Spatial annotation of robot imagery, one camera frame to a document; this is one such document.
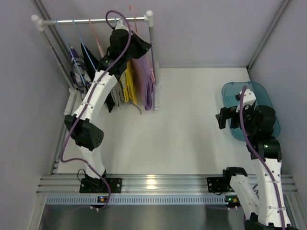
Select pink wire hanger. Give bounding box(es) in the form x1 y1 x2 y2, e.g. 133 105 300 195
129 5 155 83
89 19 105 58

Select purple trousers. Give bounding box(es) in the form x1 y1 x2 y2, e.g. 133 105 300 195
132 55 155 110

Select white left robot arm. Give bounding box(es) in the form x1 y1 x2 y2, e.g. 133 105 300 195
64 29 151 180

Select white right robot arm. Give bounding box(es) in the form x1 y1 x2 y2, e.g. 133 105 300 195
216 105 295 230

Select teal transparent plastic basin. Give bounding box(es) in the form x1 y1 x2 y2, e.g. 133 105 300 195
221 81 281 141

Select yellow garment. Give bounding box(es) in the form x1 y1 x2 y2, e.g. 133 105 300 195
122 61 138 105

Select black garment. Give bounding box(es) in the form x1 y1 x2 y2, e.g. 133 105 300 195
81 44 115 113

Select grey beige garment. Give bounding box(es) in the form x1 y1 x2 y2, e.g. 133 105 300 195
110 80 125 107

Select purple white patterned garment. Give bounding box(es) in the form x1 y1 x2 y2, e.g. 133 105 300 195
69 46 92 98

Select white clothes rack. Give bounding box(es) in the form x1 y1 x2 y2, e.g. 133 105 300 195
31 10 161 111

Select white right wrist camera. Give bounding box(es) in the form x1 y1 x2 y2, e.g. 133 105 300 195
235 89 256 113

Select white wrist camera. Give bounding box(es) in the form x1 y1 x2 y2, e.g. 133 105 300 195
235 89 256 113
115 19 129 31

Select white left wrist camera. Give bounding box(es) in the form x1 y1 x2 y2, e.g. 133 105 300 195
115 19 129 31

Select aluminium mounting rail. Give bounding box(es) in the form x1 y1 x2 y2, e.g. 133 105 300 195
35 173 298 207

